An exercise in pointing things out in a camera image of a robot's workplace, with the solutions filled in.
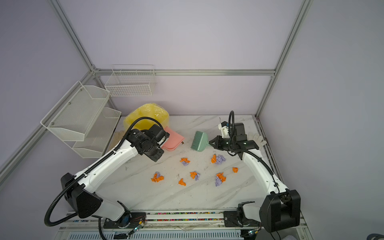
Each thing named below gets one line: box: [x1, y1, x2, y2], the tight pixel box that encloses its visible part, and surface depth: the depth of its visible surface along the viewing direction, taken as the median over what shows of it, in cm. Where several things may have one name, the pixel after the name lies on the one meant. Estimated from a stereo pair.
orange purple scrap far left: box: [151, 171, 165, 183], surface depth 88 cm
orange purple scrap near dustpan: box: [179, 157, 191, 166], surface depth 95 cm
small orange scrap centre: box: [178, 178, 187, 187], surface depth 88 cm
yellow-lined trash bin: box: [124, 103, 170, 131], surface depth 91 cm
